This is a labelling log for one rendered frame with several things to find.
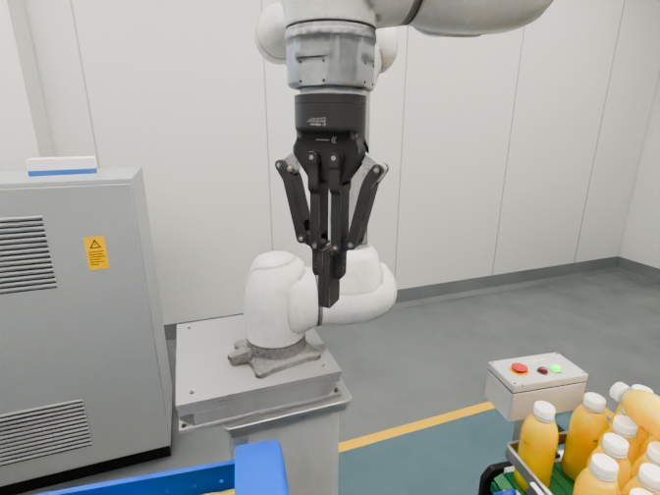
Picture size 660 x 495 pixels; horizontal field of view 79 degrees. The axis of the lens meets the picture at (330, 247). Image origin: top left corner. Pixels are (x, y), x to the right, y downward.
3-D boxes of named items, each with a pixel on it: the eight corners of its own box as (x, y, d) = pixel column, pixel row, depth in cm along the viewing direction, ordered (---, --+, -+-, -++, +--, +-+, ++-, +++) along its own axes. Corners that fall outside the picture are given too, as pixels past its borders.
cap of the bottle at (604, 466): (584, 464, 71) (586, 455, 70) (602, 459, 72) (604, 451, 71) (604, 481, 67) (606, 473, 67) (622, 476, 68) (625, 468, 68)
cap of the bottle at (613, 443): (632, 456, 73) (634, 447, 72) (612, 457, 72) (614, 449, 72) (616, 439, 76) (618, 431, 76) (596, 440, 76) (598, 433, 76)
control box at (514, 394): (483, 395, 102) (488, 360, 99) (550, 384, 106) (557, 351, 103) (508, 422, 92) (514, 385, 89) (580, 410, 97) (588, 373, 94)
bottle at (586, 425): (555, 459, 95) (569, 392, 89) (585, 461, 94) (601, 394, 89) (569, 484, 88) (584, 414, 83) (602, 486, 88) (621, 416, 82)
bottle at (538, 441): (529, 466, 93) (542, 399, 87) (555, 491, 87) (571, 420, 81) (506, 474, 91) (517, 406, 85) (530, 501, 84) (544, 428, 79)
